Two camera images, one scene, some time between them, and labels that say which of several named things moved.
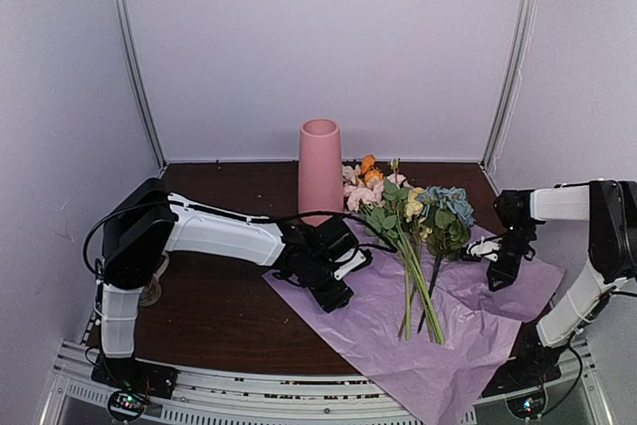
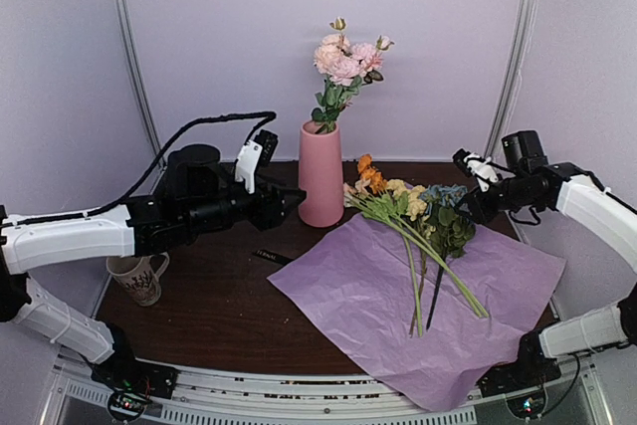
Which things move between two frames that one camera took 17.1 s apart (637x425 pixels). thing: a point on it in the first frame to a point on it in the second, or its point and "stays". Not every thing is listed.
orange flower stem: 369,169 stays
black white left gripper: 335,299 to 268,213
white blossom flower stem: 357,193 to 384,212
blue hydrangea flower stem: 447,221 stays
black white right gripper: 507,273 to 481,211
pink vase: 320,179 stays
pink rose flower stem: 381,200 to 345,67
